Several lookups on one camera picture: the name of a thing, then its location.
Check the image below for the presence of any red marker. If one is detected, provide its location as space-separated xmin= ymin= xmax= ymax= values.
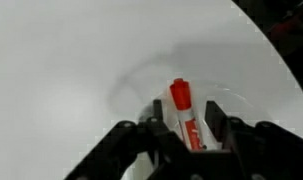
xmin=169 ymin=77 xmax=207 ymax=152

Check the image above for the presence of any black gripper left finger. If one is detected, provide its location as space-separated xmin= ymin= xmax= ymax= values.
xmin=64 ymin=99 xmax=192 ymax=180

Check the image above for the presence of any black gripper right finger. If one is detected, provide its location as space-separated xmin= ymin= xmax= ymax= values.
xmin=205 ymin=99 xmax=303 ymax=180

